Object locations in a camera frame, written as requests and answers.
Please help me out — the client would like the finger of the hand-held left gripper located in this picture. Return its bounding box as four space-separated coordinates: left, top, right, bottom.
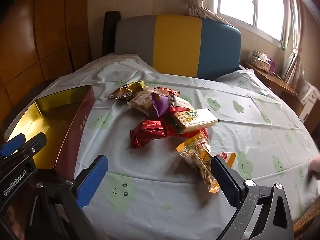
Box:
0 134 27 157
15 132 48 160

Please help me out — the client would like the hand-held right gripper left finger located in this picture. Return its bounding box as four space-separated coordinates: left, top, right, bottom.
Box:
25 154 110 240

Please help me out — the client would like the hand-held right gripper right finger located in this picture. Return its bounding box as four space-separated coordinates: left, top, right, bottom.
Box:
211 155 295 240

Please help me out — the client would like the small orange white snack packet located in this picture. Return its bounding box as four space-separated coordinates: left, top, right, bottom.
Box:
220 152 237 168

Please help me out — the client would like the gold tin box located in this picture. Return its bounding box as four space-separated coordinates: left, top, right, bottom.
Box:
6 85 96 180

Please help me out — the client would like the orange clear nut packet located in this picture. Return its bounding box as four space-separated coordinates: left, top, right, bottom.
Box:
176 132 220 194

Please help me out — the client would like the cracker packet green label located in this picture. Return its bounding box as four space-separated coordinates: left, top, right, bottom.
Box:
171 108 218 134

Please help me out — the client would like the red foil snack packet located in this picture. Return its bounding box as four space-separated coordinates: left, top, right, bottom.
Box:
129 119 167 149

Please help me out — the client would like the white snack packet red trim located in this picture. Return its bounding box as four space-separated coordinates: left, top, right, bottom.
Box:
168 94 194 114

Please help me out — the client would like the clear cake packet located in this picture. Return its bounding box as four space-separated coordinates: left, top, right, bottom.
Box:
127 88 157 117

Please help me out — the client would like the gold purple snack packet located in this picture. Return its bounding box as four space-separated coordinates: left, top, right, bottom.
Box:
109 80 145 100

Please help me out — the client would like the small red brown snack packet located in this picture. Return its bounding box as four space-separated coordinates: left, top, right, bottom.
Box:
154 87 181 97

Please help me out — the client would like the white green printed tablecloth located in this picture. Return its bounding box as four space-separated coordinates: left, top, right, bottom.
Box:
6 54 320 240

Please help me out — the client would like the wicker chair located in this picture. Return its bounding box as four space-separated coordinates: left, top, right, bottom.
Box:
292 202 320 235

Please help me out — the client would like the wooden nightstand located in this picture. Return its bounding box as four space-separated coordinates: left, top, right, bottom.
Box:
244 61 304 113

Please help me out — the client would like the wooden wardrobe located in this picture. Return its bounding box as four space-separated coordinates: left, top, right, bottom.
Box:
0 0 92 130

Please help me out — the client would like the white container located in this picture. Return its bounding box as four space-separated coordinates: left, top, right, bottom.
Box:
299 82 320 128

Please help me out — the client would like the tissue box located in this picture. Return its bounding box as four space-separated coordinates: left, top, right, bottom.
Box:
251 51 273 73

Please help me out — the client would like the black rolled mat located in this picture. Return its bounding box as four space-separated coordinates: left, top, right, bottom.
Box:
104 11 122 57

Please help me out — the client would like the pale side curtain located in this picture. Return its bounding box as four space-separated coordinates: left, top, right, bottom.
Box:
281 0 304 80

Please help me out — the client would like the window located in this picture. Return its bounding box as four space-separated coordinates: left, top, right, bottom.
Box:
214 0 300 43

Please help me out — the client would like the tied pale curtain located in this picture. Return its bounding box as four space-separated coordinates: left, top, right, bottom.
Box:
180 0 234 27

